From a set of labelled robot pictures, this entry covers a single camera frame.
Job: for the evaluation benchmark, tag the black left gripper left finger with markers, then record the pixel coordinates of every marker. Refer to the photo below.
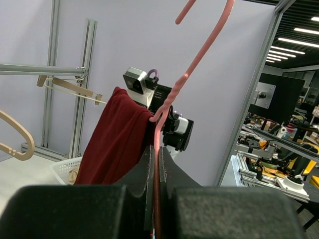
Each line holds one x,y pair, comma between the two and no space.
119,211

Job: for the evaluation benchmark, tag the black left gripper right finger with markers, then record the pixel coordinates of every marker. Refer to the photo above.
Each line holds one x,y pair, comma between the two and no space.
191,211

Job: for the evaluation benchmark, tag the beige t shirt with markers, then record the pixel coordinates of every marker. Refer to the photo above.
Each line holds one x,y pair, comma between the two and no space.
73,175

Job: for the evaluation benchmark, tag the dark maroon t shirt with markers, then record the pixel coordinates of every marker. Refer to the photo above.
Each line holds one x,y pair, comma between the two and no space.
118,141

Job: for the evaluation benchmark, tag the pink wire hanger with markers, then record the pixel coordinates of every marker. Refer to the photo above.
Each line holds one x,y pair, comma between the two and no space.
162,113

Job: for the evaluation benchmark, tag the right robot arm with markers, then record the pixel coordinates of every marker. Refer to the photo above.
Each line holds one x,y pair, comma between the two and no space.
176,130

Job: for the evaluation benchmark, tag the wooden clip hanger right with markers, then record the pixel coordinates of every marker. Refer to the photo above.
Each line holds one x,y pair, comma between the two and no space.
65,86

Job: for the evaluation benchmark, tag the white plastic laundry basket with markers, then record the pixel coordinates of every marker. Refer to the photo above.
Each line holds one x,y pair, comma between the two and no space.
61,169

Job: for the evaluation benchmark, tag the cluttered workshop benches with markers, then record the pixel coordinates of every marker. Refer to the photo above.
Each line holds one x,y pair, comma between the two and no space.
267,150

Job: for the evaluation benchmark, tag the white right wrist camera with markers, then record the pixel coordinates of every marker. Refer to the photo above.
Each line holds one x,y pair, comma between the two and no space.
135,80

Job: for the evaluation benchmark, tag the aluminium frame posts right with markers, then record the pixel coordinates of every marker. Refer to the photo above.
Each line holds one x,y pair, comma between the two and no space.
80,103

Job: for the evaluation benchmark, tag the metal clothes rail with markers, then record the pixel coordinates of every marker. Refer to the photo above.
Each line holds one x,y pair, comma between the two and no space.
10,69

